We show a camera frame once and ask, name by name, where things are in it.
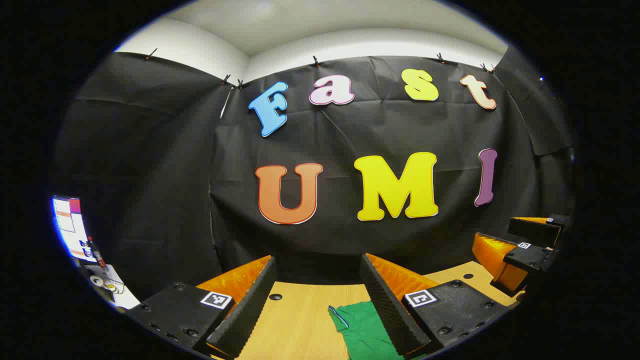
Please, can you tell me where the computer monitor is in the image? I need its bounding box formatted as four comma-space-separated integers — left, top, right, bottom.
51, 195, 99, 264

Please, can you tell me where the green T-shirt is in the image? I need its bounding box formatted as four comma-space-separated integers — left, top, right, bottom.
327, 300, 407, 360

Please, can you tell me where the red and black tool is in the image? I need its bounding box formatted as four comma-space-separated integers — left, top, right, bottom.
87, 236, 107, 271

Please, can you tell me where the black backdrop cloth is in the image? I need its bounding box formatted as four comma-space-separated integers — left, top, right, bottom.
50, 47, 576, 301

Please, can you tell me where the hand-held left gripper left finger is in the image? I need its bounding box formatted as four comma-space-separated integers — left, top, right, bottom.
124, 255, 278, 360

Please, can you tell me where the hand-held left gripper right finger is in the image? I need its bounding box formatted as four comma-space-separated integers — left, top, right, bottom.
359, 252, 520, 358

